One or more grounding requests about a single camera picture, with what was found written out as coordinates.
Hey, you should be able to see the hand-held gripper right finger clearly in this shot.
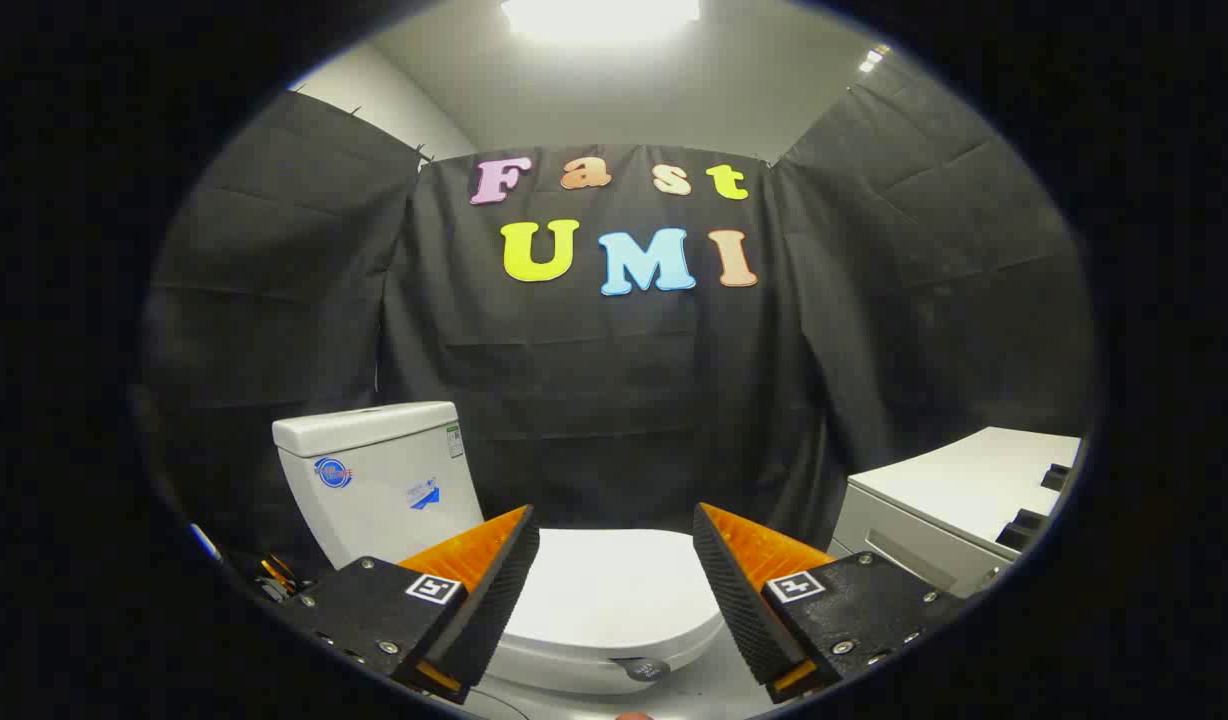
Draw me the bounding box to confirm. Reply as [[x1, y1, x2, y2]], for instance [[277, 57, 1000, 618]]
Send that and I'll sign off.
[[692, 502, 975, 704]]

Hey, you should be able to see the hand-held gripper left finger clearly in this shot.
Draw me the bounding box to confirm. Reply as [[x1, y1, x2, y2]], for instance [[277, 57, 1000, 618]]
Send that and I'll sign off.
[[274, 505, 541, 706]]

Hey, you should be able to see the white toilet bowl with seat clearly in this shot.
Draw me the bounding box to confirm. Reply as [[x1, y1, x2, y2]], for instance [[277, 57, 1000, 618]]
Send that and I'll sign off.
[[484, 618, 725, 697]]

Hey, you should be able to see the black backdrop cloth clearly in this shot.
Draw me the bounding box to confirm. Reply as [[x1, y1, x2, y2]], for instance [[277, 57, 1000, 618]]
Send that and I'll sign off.
[[139, 60, 1095, 571]]

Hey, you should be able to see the grey drawer cabinet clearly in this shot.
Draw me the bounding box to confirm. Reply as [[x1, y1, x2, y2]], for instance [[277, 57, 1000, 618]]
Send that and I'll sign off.
[[829, 427, 1083, 599]]

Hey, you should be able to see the large ceiling light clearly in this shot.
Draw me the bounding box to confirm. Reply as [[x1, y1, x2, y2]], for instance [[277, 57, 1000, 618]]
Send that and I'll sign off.
[[501, 0, 702, 44]]

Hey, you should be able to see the tangle of floor cables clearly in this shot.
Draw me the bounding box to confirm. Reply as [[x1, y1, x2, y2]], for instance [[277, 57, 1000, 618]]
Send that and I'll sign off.
[[252, 553, 313, 603]]

